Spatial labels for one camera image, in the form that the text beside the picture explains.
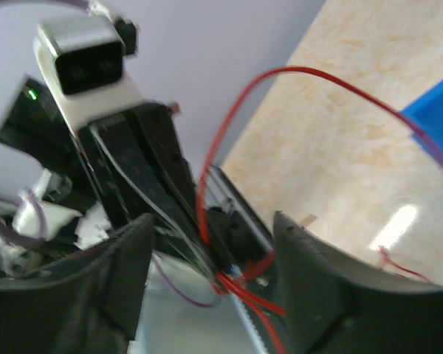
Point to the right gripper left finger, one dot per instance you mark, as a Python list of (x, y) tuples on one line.
[(88, 302)]

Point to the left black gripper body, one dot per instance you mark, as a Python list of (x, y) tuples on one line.
[(162, 150)]

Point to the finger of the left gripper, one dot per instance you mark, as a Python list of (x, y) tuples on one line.
[(119, 136)]

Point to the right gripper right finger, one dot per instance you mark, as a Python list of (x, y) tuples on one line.
[(335, 303)]

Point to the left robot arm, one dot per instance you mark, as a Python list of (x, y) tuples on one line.
[(35, 126)]

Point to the blue three-compartment bin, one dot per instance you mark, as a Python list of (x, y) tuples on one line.
[(427, 113)]

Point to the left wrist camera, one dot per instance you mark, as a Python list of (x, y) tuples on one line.
[(81, 58)]

